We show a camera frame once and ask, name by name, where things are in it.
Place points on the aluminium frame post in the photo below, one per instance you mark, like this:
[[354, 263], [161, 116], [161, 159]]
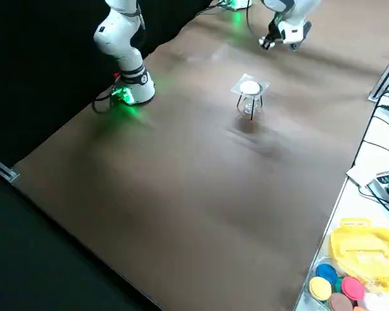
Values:
[[1, 166], [387, 73]]

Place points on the brown clay disc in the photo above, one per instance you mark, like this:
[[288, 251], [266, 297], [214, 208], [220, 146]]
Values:
[[340, 303]]

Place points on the yellow plastic case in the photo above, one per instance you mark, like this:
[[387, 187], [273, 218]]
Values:
[[363, 246]]

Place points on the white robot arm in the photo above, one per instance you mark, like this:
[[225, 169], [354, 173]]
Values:
[[298, 13], [123, 48]]

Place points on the green clay disc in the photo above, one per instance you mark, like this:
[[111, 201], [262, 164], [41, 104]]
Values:
[[338, 282]]

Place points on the white paper sheet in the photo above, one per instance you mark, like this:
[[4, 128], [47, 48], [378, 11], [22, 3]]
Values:
[[360, 175]]

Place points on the blue clay disc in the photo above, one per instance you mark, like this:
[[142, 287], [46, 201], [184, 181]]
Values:
[[325, 272]]

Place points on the white modeling clay sample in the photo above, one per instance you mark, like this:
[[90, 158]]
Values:
[[265, 42]]

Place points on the white ceramic crucible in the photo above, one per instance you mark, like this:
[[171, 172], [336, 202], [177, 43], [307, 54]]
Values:
[[249, 93]]

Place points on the white crucible lid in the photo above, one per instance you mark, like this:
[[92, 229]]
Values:
[[249, 87]]

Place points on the clear glass alcohol lamp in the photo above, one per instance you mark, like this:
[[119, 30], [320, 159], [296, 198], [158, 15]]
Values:
[[247, 105]]

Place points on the yellow clay disc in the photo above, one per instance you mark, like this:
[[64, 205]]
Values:
[[319, 288]]

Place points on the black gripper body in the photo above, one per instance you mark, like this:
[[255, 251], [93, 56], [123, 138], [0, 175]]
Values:
[[275, 32]]

